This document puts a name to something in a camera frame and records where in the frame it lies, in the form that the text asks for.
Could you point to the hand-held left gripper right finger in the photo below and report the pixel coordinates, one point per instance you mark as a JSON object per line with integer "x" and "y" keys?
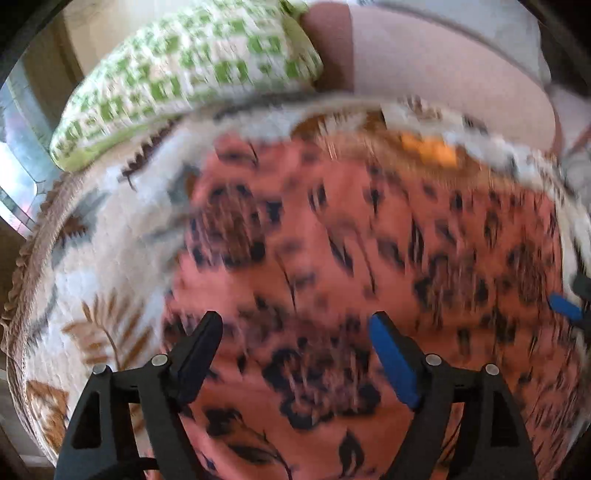
{"x": 392, "y": 355}

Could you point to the brown frilled bedspread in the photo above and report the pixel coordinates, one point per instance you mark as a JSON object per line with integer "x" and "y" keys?
{"x": 21, "y": 277}

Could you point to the green white checked pillow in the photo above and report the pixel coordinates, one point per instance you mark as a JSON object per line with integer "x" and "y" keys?
{"x": 184, "y": 69}

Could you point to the window pane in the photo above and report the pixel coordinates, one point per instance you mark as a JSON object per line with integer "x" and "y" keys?
{"x": 23, "y": 152}

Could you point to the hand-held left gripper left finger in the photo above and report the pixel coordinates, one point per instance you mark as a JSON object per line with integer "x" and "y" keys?
{"x": 197, "y": 357}

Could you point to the pink bolster cushion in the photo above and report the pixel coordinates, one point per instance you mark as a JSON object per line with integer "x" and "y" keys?
{"x": 438, "y": 74}

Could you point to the salmon black floral cloth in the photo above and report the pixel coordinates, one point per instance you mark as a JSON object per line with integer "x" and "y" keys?
{"x": 351, "y": 258}

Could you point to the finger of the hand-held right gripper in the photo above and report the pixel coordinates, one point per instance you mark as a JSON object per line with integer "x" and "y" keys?
{"x": 565, "y": 308}

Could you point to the leaf print fleece blanket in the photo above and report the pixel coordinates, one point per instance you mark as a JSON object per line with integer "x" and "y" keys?
{"x": 115, "y": 258}

